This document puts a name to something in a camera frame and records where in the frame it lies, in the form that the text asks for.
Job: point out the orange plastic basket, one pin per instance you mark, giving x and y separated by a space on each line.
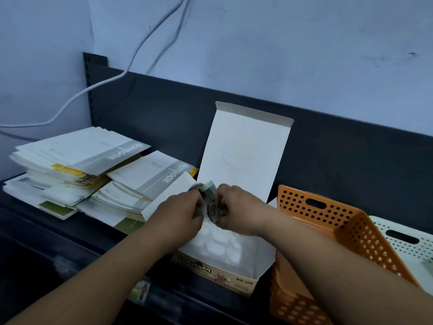
355 233

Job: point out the person's left forearm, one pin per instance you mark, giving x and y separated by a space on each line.
84 284

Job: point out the white perforated plastic basket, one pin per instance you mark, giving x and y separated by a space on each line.
412 253

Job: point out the stack of white papers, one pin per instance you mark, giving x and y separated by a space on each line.
50 192

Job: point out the white cardboard box open lid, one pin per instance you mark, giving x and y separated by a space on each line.
243 152

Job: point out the white flat notebook package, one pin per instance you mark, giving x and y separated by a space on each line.
81 148

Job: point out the person's left hand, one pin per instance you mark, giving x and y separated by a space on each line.
176 220

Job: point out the yellow flat packet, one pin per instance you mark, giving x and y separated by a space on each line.
193 171

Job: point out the green cover booklet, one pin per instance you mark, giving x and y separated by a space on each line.
57 209

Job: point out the wide black shelf back panel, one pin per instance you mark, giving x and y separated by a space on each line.
338 159

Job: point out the yellow green printed booklet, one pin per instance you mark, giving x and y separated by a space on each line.
67 169

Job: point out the person's right forearm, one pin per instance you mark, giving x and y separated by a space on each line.
345 280

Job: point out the white grey-banded notebook package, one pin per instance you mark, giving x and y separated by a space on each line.
145 172

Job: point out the green yellow shelf label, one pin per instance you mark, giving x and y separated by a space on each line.
139 292

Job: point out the person's right hand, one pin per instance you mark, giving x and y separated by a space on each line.
245 213

